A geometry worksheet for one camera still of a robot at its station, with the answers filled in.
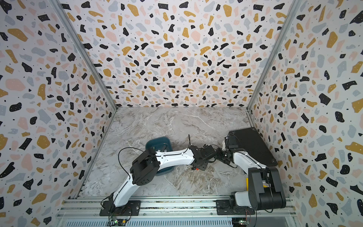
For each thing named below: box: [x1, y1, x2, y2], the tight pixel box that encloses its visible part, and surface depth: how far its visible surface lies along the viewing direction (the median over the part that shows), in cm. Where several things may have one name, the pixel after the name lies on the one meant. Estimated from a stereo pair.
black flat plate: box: [225, 127, 278, 167], surface depth 91 cm
